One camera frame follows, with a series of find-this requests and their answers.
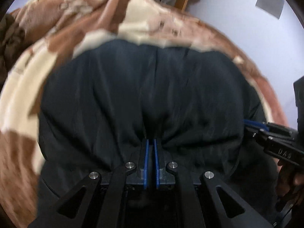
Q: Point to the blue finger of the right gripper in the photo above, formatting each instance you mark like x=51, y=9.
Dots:
x=255, y=126

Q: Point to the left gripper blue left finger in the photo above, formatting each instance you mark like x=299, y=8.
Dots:
x=145, y=173

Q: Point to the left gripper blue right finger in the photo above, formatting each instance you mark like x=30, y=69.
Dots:
x=157, y=164

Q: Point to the black hooded jacket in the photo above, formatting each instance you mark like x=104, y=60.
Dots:
x=99, y=108

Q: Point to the right hand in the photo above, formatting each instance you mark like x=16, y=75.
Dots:
x=289, y=185

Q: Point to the brown and cream blanket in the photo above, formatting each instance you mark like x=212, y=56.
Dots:
x=59, y=30

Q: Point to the dark brown puffer jacket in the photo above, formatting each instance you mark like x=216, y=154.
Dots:
x=12, y=37

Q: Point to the grey wall panel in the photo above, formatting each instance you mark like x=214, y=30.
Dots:
x=273, y=7

